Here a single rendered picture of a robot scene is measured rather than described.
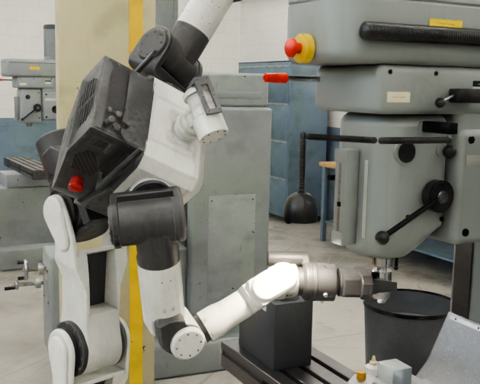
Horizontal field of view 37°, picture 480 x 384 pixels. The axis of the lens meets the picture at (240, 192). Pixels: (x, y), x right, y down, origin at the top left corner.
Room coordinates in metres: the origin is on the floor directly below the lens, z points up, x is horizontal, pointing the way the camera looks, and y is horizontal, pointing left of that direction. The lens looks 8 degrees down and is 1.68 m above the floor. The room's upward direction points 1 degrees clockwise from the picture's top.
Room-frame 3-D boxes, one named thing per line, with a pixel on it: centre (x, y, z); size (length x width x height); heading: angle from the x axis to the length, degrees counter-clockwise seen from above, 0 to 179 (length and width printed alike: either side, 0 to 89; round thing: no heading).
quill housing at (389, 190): (1.63, -0.33, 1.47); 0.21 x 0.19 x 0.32; 27
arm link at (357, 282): (1.63, -0.24, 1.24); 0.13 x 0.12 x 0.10; 2
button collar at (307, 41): (1.52, -0.13, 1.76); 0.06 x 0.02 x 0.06; 27
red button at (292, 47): (1.51, -0.10, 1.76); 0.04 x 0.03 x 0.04; 27
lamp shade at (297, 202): (1.51, -0.13, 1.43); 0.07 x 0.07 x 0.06
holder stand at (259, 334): (2.00, -0.11, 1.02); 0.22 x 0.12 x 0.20; 26
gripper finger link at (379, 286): (1.60, -0.33, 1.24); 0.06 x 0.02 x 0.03; 92
